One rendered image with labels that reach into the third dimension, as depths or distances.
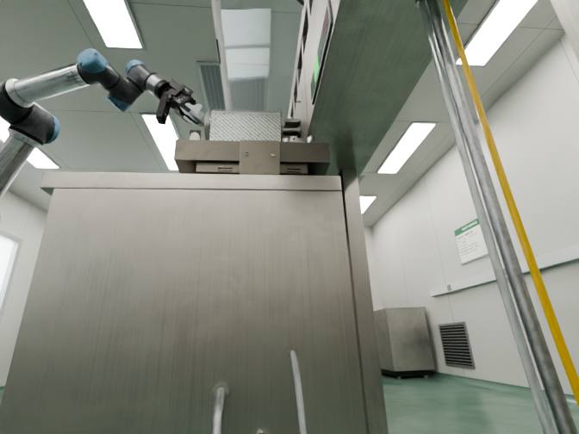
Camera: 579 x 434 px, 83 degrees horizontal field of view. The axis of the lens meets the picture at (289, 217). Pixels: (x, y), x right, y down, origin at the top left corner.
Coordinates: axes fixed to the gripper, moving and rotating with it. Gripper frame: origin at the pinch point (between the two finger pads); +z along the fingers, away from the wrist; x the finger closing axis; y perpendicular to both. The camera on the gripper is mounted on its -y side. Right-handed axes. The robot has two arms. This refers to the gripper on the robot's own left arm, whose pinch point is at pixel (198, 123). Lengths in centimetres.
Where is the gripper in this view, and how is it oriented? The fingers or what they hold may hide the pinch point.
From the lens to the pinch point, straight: 124.9
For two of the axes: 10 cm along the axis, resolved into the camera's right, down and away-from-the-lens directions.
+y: 6.1, -7.2, 3.4
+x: -0.9, 3.6, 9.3
